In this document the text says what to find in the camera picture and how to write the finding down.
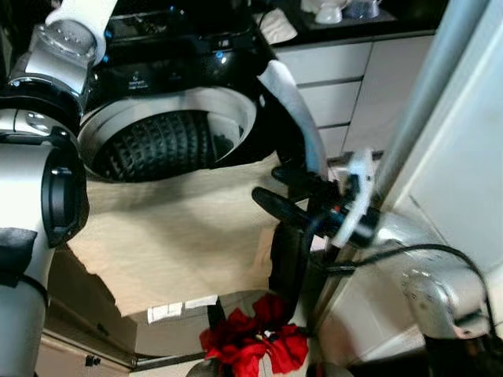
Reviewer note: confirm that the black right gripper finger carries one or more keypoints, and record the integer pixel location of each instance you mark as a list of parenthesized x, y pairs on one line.
[(302, 181), (283, 208)]

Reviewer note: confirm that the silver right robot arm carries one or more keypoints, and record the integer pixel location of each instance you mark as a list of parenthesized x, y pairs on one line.
[(440, 298)]

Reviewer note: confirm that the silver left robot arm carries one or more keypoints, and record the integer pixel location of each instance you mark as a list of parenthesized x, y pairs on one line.
[(20, 173)]

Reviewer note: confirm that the grey drawer cabinet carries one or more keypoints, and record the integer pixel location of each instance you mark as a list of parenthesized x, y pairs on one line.
[(346, 86)]

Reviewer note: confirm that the white printed label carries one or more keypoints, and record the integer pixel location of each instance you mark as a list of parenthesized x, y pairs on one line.
[(165, 312), (201, 302)]

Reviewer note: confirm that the red crumpled cloth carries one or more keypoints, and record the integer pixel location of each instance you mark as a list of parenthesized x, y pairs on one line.
[(251, 345)]

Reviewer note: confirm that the grey metal pole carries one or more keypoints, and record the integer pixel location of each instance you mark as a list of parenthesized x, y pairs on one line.
[(428, 94)]

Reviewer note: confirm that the white folded cloth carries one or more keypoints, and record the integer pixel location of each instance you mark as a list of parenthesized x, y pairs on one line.
[(279, 27)]

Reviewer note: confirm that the black washer control panel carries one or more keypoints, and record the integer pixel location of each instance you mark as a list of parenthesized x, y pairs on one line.
[(169, 75)]

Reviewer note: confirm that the clear glass container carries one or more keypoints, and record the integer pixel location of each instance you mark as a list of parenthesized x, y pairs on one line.
[(363, 8)]

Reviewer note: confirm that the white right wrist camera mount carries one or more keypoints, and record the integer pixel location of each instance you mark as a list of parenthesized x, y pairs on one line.
[(357, 184)]

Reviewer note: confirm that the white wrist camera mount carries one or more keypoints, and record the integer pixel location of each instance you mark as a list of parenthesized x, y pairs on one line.
[(357, 184), (86, 20)]

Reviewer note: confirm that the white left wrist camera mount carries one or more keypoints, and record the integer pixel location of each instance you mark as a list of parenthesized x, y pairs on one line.
[(86, 20)]

